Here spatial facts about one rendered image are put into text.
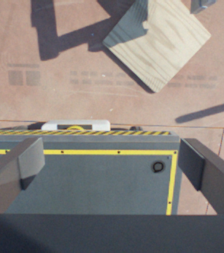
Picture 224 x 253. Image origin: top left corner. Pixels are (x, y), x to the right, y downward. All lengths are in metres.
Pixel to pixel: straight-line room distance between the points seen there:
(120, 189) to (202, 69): 0.60
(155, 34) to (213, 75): 0.30
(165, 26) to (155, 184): 0.59
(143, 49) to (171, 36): 0.12
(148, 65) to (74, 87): 0.32
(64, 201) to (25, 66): 0.57
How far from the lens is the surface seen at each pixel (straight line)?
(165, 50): 0.81
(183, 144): 0.16
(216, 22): 0.92
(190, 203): 1.10
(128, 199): 0.61
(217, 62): 0.91
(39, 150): 0.16
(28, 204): 0.67
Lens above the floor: 0.80
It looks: 74 degrees down
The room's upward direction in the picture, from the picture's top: 179 degrees counter-clockwise
